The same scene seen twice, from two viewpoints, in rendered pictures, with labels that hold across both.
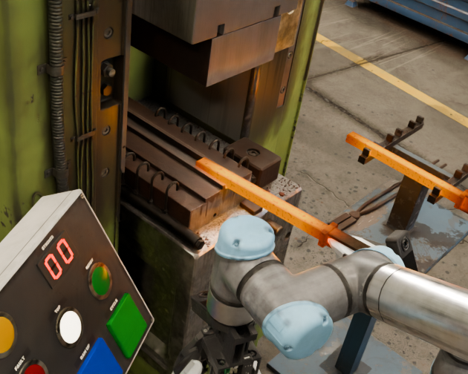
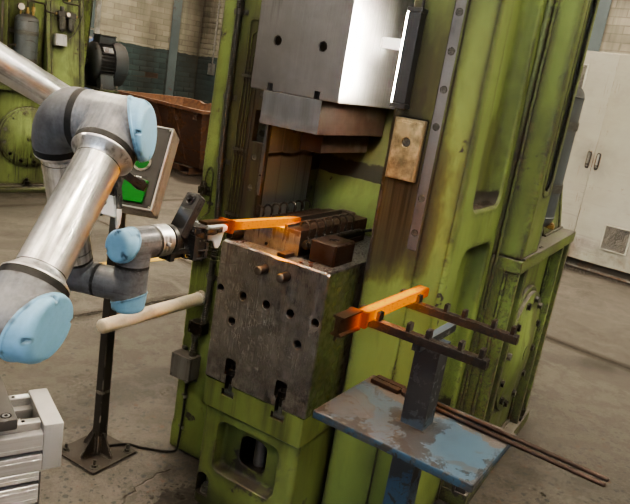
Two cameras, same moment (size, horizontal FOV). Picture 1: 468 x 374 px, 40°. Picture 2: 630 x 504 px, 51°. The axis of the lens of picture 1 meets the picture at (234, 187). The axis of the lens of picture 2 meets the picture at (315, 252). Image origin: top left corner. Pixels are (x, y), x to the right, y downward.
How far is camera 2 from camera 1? 2.22 m
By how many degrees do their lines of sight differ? 77
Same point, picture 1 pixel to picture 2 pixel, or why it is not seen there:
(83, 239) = not seen: hidden behind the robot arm
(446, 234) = (428, 454)
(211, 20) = (262, 76)
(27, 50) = (221, 83)
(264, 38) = (306, 111)
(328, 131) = not seen: outside the picture
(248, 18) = (291, 88)
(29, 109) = (216, 115)
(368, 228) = (392, 400)
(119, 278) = (152, 173)
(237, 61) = (283, 117)
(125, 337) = (125, 189)
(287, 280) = not seen: hidden behind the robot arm
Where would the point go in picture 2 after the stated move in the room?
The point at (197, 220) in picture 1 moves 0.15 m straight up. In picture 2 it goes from (251, 234) to (258, 185)
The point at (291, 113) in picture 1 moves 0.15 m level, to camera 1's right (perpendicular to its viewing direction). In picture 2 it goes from (433, 275) to (447, 291)
